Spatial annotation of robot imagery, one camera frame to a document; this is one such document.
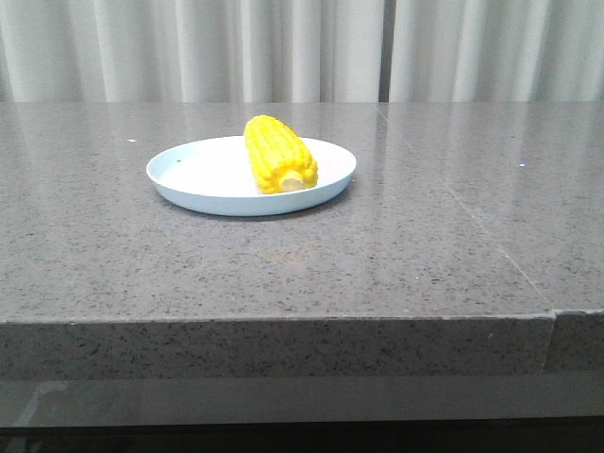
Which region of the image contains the light blue round plate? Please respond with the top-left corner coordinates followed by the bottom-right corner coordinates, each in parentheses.
top-left (146, 136), bottom-right (357, 216)

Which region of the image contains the white pleated curtain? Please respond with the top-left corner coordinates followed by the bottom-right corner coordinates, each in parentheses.
top-left (1, 1), bottom-right (603, 103)

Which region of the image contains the yellow corn cob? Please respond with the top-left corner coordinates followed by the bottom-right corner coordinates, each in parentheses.
top-left (243, 115), bottom-right (318, 194)

